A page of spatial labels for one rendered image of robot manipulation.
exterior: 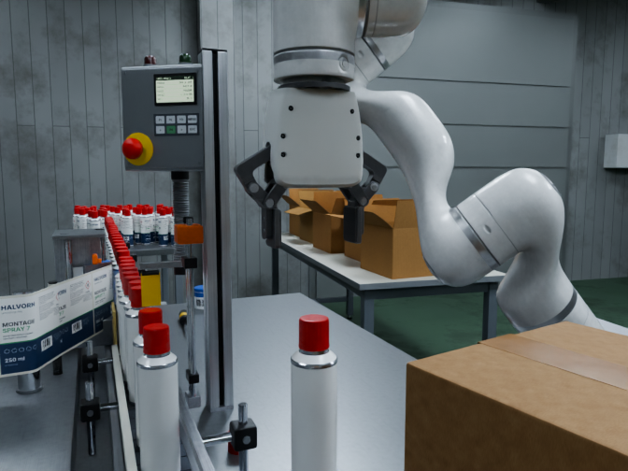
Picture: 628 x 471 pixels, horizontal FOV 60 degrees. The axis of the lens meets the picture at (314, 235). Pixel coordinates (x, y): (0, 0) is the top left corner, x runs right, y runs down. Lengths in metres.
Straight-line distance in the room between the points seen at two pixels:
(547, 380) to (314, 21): 0.38
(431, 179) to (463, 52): 5.33
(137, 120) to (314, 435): 0.67
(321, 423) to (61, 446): 0.45
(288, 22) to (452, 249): 0.46
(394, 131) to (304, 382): 0.49
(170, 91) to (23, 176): 4.38
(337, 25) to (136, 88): 0.58
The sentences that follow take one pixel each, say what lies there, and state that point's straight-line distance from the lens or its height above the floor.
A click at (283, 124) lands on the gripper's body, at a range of 0.54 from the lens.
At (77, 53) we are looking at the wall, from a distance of 5.38.
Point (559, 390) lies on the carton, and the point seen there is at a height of 1.12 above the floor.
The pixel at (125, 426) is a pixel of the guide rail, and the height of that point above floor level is 0.92.
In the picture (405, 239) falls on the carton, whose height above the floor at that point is 0.97.
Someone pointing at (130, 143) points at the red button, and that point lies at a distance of 1.03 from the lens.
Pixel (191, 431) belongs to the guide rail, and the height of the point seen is 0.96.
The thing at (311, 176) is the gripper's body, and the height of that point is 1.28.
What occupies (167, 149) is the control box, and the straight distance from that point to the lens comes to 1.03.
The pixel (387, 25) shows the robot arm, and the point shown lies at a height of 1.43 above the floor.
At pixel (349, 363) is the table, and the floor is 0.83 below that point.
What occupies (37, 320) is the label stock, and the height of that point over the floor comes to 1.01.
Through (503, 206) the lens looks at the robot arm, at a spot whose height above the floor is 1.23.
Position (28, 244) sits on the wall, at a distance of 5.40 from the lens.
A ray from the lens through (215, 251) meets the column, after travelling 1.01.
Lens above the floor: 1.28
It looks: 7 degrees down
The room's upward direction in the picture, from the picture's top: straight up
